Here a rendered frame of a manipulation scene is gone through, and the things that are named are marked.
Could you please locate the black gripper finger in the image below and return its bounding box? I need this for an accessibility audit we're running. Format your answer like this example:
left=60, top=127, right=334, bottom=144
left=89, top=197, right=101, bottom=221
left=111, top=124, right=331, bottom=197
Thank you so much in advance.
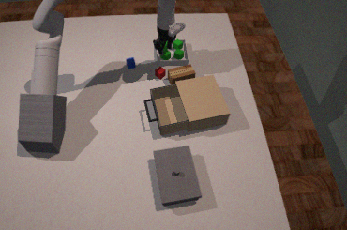
left=167, top=35, right=176, bottom=50
left=153, top=37, right=168, bottom=55

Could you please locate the dark blue block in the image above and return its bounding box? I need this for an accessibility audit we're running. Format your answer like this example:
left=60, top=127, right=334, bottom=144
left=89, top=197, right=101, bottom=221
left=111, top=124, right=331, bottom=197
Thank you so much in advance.
left=126, top=58, right=136, bottom=69

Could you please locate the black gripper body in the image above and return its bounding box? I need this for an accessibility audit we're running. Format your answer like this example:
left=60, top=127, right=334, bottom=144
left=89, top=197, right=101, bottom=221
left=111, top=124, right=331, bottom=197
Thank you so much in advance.
left=157, top=26, right=170, bottom=42

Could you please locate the red block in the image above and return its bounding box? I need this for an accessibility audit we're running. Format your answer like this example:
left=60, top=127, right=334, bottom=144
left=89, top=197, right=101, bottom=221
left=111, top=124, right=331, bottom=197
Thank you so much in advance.
left=155, top=67, right=166, bottom=79

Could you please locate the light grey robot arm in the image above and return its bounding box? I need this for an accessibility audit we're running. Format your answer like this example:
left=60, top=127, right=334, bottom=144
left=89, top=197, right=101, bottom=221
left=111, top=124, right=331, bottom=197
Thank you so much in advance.
left=30, top=0, right=185, bottom=95

